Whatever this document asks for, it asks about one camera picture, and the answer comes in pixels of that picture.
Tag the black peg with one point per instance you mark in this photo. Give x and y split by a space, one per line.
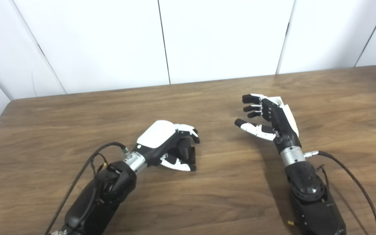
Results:
184 150

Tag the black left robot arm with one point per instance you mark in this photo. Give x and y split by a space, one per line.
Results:
90 202

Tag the white square piece with hole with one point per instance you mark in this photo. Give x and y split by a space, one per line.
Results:
277 99

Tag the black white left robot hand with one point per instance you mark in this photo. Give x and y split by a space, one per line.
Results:
157 133

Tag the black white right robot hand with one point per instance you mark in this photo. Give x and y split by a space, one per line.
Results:
281 125

